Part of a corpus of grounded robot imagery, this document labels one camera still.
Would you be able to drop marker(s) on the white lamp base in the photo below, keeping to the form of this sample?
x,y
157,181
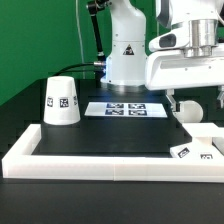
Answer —
x,y
203,142

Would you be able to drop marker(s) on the white sheet with markers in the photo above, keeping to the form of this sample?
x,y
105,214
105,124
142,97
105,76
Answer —
x,y
112,109

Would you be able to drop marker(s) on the white U-shaped fence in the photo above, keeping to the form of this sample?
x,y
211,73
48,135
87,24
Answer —
x,y
21,162

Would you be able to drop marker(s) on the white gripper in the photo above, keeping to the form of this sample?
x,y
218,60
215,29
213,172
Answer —
x,y
185,60

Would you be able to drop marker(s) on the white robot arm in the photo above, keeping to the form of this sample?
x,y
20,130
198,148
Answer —
x,y
125,66

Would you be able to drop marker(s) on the white lamp bulb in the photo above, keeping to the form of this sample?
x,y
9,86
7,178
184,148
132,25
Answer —
x,y
189,112

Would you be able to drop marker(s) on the white lamp shade cone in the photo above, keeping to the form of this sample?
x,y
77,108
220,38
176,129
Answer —
x,y
61,102

